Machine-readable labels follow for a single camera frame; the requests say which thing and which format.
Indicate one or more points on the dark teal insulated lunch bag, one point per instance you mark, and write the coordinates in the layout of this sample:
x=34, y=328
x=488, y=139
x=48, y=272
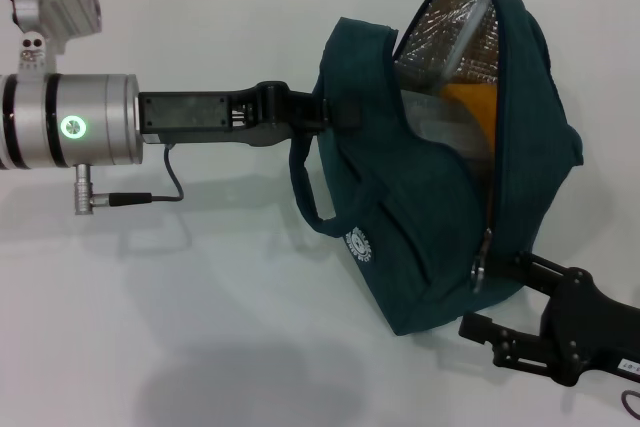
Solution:
x=430, y=227

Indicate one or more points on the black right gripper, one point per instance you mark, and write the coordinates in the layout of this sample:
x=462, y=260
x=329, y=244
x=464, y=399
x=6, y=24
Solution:
x=595, y=332

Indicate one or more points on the clear plastic food container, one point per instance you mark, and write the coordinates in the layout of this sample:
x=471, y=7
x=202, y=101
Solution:
x=435, y=122

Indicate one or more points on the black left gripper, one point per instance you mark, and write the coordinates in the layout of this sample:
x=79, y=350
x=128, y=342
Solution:
x=195, y=112

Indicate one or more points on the yellow toy banana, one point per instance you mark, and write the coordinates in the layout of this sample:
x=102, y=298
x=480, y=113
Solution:
x=475, y=102

